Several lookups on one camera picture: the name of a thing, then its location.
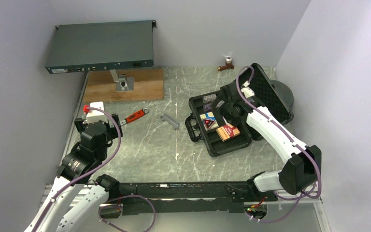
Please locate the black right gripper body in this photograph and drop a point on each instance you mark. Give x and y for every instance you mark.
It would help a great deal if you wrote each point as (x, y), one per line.
(225, 108)

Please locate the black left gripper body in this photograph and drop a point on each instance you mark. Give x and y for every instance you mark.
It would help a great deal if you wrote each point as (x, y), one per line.
(112, 132)

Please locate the black poker set case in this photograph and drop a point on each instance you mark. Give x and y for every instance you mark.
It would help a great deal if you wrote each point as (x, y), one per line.
(219, 118)

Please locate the red playing card deck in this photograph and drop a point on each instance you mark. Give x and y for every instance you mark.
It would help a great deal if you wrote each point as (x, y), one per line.
(227, 132)

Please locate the purple 500 chip stack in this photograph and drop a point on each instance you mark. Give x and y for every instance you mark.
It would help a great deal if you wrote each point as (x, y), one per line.
(207, 107)

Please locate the multicolour chip stack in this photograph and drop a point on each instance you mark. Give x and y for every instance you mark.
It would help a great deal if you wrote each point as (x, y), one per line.
(209, 98)

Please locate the red triangular dealer button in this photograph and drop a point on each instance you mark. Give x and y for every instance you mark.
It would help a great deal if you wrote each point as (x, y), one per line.
(208, 123)

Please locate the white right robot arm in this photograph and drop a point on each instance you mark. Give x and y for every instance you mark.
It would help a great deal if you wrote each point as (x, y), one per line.
(302, 163)

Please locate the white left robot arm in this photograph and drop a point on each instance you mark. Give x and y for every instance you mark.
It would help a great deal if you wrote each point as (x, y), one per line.
(76, 169)

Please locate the blue texas holdem booklet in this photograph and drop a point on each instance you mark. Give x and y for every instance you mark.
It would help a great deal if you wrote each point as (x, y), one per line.
(209, 115)

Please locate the brown bottle with cap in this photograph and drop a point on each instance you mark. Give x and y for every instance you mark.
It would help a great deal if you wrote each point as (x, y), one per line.
(228, 65)

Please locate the brown wooden board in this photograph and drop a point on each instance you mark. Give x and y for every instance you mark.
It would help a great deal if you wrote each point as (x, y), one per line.
(149, 85)

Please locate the dark grey round disc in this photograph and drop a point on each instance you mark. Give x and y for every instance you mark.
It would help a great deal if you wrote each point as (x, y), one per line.
(284, 91)

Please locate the grey metal stand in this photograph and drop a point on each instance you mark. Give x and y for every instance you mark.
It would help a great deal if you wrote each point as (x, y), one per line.
(123, 83)

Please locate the dark green rack server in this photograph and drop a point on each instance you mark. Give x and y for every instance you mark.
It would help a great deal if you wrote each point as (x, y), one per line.
(101, 46)

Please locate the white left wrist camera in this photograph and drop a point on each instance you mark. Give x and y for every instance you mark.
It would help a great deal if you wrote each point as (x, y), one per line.
(93, 116)

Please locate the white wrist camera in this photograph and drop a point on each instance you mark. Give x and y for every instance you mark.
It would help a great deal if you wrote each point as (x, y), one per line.
(246, 90)
(93, 116)

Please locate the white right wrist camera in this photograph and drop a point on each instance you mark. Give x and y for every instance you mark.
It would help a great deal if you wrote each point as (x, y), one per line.
(246, 90)

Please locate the red handled adjustable wrench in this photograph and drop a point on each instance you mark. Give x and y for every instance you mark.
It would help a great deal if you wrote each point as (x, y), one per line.
(131, 118)

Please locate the grey plastic bracket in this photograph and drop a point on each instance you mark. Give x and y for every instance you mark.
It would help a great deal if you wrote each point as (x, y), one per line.
(173, 122)

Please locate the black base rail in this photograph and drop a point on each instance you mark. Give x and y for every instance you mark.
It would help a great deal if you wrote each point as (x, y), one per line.
(179, 197)

